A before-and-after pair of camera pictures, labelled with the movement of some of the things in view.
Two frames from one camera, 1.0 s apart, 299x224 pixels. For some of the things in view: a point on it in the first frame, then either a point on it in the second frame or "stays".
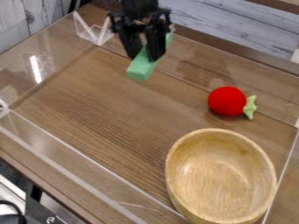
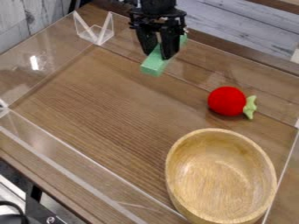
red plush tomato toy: x=228 y=101 stays
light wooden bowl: x=220 y=176 stays
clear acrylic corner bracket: x=94 y=34 stays
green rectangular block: x=142 y=66 → x=153 y=64
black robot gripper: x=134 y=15 → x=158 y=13
